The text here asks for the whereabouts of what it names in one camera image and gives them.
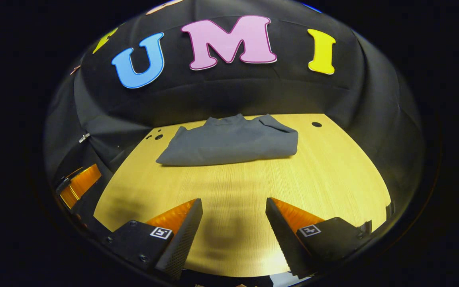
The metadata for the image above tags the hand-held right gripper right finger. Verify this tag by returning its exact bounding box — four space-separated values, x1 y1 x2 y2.
265 197 373 280

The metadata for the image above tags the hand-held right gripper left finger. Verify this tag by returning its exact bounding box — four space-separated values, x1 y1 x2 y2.
102 198 204 282

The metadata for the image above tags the grey button-up shirt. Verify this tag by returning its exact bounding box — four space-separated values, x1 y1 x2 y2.
156 114 299 167

